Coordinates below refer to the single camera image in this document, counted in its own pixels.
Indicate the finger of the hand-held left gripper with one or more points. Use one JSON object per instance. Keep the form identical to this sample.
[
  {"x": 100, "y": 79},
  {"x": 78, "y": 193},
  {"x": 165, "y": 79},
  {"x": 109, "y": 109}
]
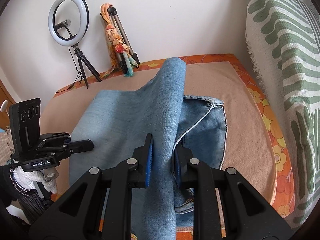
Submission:
[
  {"x": 80, "y": 145},
  {"x": 55, "y": 137}
]

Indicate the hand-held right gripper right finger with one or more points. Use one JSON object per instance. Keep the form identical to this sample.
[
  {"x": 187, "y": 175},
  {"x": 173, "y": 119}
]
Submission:
[{"x": 178, "y": 171}]

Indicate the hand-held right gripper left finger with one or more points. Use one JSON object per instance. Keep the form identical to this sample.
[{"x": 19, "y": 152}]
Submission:
[{"x": 150, "y": 160}]

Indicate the light blue denim pants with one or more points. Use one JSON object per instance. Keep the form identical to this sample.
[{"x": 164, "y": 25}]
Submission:
[{"x": 140, "y": 110}]

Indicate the person's left forearm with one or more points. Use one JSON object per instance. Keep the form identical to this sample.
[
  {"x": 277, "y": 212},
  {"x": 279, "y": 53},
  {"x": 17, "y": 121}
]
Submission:
[{"x": 6, "y": 185}]

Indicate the person's left hand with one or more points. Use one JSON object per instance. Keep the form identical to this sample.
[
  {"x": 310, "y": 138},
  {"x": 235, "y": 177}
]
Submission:
[{"x": 27, "y": 177}]

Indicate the beige plaid cloth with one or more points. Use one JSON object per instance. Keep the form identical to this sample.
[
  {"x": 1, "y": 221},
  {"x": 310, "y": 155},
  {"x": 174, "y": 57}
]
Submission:
[{"x": 7, "y": 150}]

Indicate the wooden door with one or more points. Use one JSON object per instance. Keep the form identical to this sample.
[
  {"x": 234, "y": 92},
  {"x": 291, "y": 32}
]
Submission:
[{"x": 6, "y": 92}]

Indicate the dark pleated skirt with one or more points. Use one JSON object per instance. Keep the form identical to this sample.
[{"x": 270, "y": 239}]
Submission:
[{"x": 30, "y": 208}]

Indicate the small black tripod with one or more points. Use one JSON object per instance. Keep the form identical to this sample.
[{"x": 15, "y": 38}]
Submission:
[{"x": 82, "y": 65}]

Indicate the beige blanket with floral border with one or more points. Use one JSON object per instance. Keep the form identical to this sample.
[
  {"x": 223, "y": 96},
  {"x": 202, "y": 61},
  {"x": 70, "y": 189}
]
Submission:
[{"x": 240, "y": 110}]

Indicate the silver folded tripod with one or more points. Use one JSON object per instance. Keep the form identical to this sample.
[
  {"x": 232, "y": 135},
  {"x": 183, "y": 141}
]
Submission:
[{"x": 120, "y": 27}]

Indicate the green and white patterned blanket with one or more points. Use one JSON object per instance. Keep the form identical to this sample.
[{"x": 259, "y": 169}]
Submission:
[{"x": 287, "y": 55}]

